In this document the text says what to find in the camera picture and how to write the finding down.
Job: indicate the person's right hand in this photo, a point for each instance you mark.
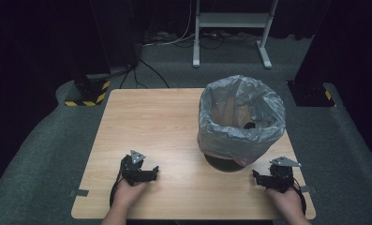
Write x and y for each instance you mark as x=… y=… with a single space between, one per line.
x=285 y=201

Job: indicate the black yellow striped stand base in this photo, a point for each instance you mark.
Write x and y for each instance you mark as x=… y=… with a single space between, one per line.
x=311 y=93
x=91 y=95

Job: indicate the white metal stand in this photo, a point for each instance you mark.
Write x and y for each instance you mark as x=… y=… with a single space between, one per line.
x=230 y=20

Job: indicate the trash bin with grey liner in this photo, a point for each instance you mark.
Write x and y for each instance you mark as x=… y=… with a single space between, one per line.
x=236 y=140

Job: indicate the black round trash bin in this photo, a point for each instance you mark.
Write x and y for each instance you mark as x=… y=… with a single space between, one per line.
x=222 y=164

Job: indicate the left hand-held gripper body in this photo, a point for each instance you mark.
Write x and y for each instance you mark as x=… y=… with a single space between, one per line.
x=131 y=171

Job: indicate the grey tape strip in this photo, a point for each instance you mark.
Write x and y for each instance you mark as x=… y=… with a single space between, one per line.
x=79 y=192
x=308 y=189

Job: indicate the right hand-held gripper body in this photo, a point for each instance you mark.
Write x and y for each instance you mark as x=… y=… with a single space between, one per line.
x=282 y=175

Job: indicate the person's left hand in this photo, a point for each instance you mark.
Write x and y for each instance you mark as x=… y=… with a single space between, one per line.
x=127 y=193

